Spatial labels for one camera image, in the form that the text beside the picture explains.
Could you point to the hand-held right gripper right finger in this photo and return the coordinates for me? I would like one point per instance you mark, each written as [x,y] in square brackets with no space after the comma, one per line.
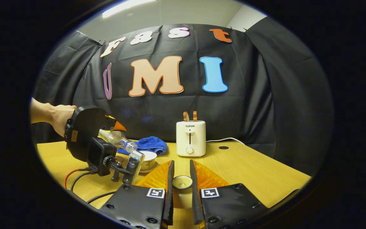
[194,197]

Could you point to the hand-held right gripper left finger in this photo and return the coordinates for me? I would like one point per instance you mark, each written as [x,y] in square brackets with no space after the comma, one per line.
[170,203]

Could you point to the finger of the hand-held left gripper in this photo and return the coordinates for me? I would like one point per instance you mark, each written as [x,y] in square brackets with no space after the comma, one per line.
[116,125]

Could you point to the clear glass water bottle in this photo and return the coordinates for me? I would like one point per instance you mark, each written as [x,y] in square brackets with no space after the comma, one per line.
[119,140]

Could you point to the cream teacup lid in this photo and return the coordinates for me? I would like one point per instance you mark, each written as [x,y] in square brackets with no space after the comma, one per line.
[182,183]

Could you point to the cream ceramic teacup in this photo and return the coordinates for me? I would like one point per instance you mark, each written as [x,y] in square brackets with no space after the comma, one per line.
[149,160]

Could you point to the cream ceramic saucer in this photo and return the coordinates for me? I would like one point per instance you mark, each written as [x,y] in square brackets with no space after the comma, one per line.
[151,170]

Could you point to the blue towel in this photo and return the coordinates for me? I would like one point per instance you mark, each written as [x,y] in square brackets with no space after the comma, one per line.
[152,144]

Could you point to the cream toaster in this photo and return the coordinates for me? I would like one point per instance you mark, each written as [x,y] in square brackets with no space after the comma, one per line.
[191,136]

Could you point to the black backdrop cloth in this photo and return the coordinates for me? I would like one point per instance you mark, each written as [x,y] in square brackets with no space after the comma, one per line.
[265,95]

